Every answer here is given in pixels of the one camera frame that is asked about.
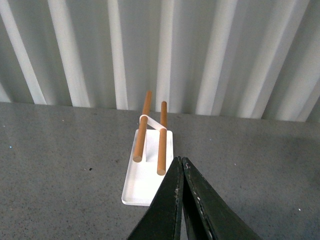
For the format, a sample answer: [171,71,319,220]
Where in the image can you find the left wooden rack rod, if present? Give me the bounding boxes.
[133,90,152,163]

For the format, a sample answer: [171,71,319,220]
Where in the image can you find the white pleated curtain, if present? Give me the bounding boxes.
[0,0,320,122]

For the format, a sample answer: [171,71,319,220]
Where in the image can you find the white towel rack stand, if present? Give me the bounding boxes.
[121,114,164,207]

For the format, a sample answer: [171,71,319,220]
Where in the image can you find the wooden rack rod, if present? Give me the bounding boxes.
[133,90,152,163]
[157,101,168,176]

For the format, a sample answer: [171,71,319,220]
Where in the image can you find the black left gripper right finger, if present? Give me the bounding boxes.
[182,157,261,240]

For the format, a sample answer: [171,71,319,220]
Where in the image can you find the right wooden rack rod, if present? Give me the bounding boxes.
[157,101,168,176]

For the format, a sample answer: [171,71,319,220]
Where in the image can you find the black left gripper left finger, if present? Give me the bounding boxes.
[128,156,184,240]

